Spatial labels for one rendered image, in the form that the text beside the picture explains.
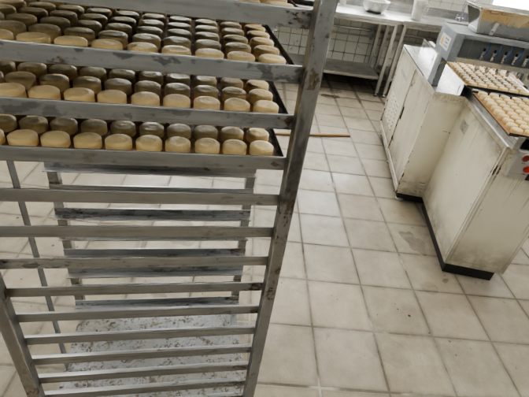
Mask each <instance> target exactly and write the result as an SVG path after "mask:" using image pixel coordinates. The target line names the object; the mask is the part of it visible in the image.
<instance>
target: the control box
mask: <svg viewBox="0 0 529 397"><path fill-rule="evenodd" d="M527 155H528V156H529V150H522V149H519V150H517V151H516V153H515V154H514V156H513V158H512V160H511V161H510V163H509V166H508V167H507V169H506V170H505V172H504V175H505V176H506V177H509V178H514V179H518V180H526V181H529V180H527V178H529V173H526V172H524V168H525V167H529V161H523V157H524V156H527Z"/></svg>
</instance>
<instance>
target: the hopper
mask: <svg viewBox="0 0 529 397"><path fill-rule="evenodd" d="M467 3H468V28H469V29H470V30H472V31H473V32H474V33H476V34H481V35H490V36H495V37H500V38H505V39H514V40H519V41H524V42H529V11H528V10H523V9H514V8H509V7H504V6H495V5H490V4H485V3H480V2H471V1H467Z"/></svg>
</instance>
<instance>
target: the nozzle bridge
mask: <svg viewBox="0 0 529 397"><path fill-rule="evenodd" d="M490 43H492V44H491V47H490ZM501 45H502V48H501ZM489 47H490V49H489ZM512 47H513V51H512V53H511V54H510V52H511V50H512ZM484 48H486V52H487V51H488V49H489V51H488V53H487V54H486V55H485V56H484V57H483V59H482V61H480V60H479V57H480V54H481V53H482V51H483V49H484ZM435 49H436V50H437V51H438V53H437V56H436V59H435V62H434V64H433V66H432V69H431V72H430V75H429V77H428V82H429V83H430V85H431V86H434V87H437V86H438V83H439V81H440V79H441V76H442V73H443V71H444V68H445V66H446V62H453V63H454V62H460V63H465V64H470V65H479V66H484V67H488V68H493V69H502V70H507V71H512V72H520V73H525V74H529V63H527V64H526V65H525V67H524V68H522V67H521V65H522V64H523V61H524V59H525V58H526V57H527V55H529V42H524V41H519V40H514V39H505V38H500V37H495V36H490V35H481V34H476V33H474V32H473V31H472V30H470V29H469V28H468V26H463V25H458V24H449V23H443V26H442V30H441V31H440V34H439V37H438V40H437V43H436V45H435ZM500 49H501V51H500V53H499V55H498V56H497V57H496V58H495V59H494V61H493V62H490V58H491V55H492V53H493V52H494V51H495V50H497V53H496V55H497V54H498V52H499V50H500ZM523 49H524V52H523ZM505 52H508V54H507V57H508V56H509V54H510V56H509V57H508V58H507V59H506V60H505V62H504V64H500V61H501V59H502V57H503V55H504V54H505ZM522 52H523V55H522V56H521V58H520V59H519V57H520V55H521V54H522ZM516 54H519V55H518V58H517V60H518V59H519V61H516V63H515V65H514V66H512V65H510V64H511V62H512V60H513V58H514V57H515V56H516Z"/></svg>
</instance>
